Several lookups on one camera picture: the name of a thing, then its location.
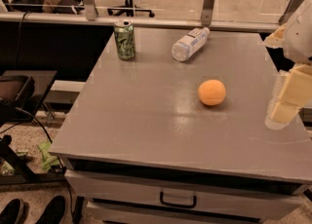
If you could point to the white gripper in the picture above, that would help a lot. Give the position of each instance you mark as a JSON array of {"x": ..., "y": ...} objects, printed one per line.
[{"x": 300, "y": 43}]

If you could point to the black right shoe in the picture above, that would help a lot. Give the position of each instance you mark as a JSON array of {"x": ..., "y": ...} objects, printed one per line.
[{"x": 54, "y": 211}]

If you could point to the green soda can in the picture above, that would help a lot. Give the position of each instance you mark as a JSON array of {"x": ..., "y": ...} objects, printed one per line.
[{"x": 125, "y": 39}]

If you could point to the black side stand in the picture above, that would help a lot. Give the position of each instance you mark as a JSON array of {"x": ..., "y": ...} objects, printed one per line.
[{"x": 22, "y": 94}]

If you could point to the green crumpled bag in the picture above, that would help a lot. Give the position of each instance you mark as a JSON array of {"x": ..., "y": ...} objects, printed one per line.
[{"x": 47, "y": 160}]

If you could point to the metal bracket middle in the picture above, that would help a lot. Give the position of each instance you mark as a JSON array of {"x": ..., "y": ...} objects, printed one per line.
[{"x": 207, "y": 12}]

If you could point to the grey drawer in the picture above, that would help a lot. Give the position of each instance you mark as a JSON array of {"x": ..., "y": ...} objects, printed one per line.
[
  {"x": 140, "y": 191},
  {"x": 123, "y": 214}
]

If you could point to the black drawer handle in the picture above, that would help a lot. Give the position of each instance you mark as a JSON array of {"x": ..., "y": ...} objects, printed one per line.
[{"x": 174, "y": 200}]

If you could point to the black left shoe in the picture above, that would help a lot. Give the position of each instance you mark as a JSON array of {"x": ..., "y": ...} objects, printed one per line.
[{"x": 12, "y": 213}]

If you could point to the black shoe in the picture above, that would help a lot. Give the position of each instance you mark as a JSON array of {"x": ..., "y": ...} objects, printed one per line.
[
  {"x": 12, "y": 213},
  {"x": 54, "y": 211}
]

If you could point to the orange fruit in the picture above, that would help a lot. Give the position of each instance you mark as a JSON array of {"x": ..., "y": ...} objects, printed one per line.
[{"x": 212, "y": 92}]

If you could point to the clear plastic water bottle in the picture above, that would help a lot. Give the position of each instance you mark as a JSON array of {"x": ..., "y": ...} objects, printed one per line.
[{"x": 189, "y": 44}]

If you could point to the grey lower drawer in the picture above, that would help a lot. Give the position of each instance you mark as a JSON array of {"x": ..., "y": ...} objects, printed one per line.
[{"x": 123, "y": 214}]

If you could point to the metal bracket right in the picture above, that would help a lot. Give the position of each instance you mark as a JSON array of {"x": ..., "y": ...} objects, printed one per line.
[{"x": 291, "y": 8}]

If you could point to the grey upper drawer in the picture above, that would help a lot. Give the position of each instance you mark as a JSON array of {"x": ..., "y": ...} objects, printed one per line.
[{"x": 140, "y": 191}]

